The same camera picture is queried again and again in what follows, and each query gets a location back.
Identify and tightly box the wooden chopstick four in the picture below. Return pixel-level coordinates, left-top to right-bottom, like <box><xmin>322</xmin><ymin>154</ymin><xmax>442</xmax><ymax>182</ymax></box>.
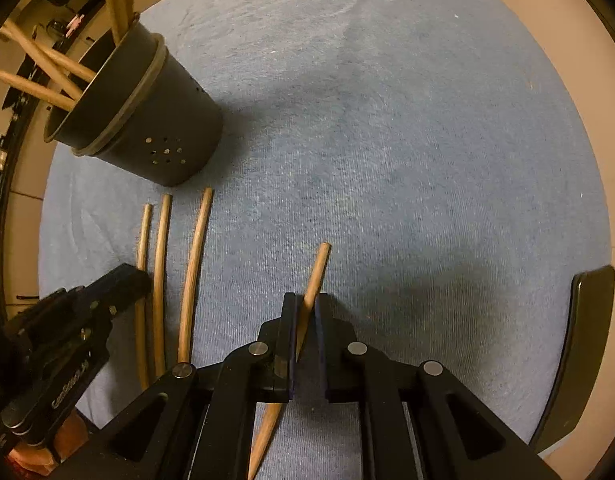
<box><xmin>248</xmin><ymin>242</ymin><xmax>331</xmax><ymax>480</ymax></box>

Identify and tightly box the wooden chopstick three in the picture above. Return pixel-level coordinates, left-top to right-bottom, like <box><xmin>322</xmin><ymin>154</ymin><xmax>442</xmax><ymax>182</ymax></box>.
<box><xmin>178</xmin><ymin>188</ymin><xmax>213</xmax><ymax>362</ymax></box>

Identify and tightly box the wooden chopstick two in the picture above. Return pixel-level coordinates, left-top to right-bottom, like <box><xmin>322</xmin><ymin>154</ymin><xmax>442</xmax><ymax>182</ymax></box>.
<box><xmin>152</xmin><ymin>194</ymin><xmax>172</xmax><ymax>378</ymax></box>

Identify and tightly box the wooden chopstick one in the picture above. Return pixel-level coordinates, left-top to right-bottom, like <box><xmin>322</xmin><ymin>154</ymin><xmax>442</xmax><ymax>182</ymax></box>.
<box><xmin>134</xmin><ymin>204</ymin><xmax>152</xmax><ymax>390</ymax></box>

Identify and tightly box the wooden chopstick eight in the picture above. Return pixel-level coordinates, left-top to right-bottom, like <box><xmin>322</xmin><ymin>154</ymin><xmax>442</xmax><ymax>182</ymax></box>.
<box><xmin>0</xmin><ymin>70</ymin><xmax>76</xmax><ymax>112</ymax></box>

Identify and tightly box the wooden chopstick six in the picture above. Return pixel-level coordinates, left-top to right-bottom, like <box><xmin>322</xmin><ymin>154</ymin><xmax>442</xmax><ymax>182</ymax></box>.
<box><xmin>0</xmin><ymin>27</ymin><xmax>96</xmax><ymax>82</ymax></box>

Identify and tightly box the wooden chopstick seven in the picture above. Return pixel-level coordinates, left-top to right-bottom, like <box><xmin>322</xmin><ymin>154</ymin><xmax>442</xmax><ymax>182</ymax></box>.
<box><xmin>0</xmin><ymin>18</ymin><xmax>82</xmax><ymax>101</ymax></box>

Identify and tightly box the left hand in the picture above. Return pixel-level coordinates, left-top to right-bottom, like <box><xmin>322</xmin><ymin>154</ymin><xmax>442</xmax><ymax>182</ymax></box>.
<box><xmin>7</xmin><ymin>406</ymin><xmax>92</xmax><ymax>476</ymax></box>

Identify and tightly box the black chair back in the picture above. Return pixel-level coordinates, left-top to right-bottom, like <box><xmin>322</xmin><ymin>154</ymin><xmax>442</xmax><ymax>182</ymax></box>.
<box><xmin>530</xmin><ymin>264</ymin><xmax>615</xmax><ymax>455</ymax></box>

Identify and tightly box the black utensil holder cup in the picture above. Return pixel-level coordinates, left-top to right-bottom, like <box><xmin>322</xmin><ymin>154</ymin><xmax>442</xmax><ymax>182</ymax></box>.
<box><xmin>44</xmin><ymin>22</ymin><xmax>223</xmax><ymax>186</ymax></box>

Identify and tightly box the blue towel mat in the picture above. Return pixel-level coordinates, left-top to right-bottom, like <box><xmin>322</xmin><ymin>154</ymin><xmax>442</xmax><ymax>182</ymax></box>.
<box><xmin>36</xmin><ymin>0</ymin><xmax>613</xmax><ymax>480</ymax></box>

